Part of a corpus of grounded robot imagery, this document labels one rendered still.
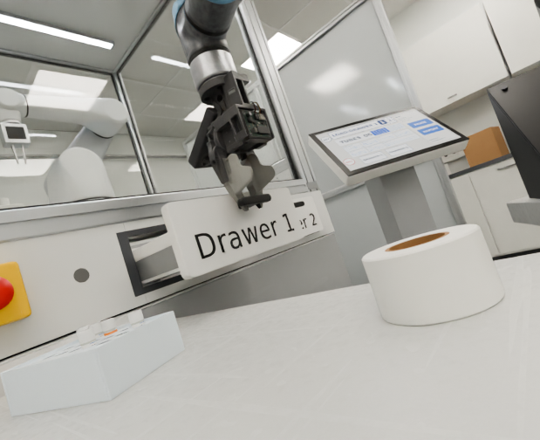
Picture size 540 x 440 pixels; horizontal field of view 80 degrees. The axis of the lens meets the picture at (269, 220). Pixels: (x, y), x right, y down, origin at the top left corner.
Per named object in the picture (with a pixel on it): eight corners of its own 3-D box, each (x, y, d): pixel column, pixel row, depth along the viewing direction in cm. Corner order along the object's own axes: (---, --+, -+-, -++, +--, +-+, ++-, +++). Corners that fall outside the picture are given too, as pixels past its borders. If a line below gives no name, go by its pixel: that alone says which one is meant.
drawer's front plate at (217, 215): (305, 237, 66) (288, 186, 67) (189, 278, 44) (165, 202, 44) (298, 239, 67) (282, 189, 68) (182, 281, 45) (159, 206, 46)
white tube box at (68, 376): (185, 349, 30) (173, 310, 31) (111, 401, 23) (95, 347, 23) (97, 368, 35) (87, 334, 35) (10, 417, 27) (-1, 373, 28)
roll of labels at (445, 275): (362, 328, 20) (340, 266, 20) (408, 290, 25) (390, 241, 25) (488, 324, 15) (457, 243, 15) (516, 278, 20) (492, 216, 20)
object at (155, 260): (291, 234, 66) (282, 205, 66) (188, 267, 46) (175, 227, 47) (185, 271, 91) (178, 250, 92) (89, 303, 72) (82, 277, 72)
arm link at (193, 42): (172, -18, 50) (166, 23, 57) (194, 46, 49) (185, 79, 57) (219, -16, 53) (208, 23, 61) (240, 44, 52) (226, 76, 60)
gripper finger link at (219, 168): (221, 181, 50) (208, 128, 51) (215, 184, 51) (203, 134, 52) (242, 182, 54) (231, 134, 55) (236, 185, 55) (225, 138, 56)
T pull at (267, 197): (273, 200, 56) (270, 192, 56) (242, 205, 50) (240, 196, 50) (258, 206, 58) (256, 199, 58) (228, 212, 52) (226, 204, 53)
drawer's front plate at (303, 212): (324, 229, 99) (311, 195, 100) (263, 250, 77) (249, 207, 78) (319, 230, 100) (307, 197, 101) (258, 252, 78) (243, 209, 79)
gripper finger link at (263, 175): (279, 199, 52) (256, 146, 52) (255, 210, 56) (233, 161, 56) (290, 195, 55) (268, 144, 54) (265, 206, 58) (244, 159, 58)
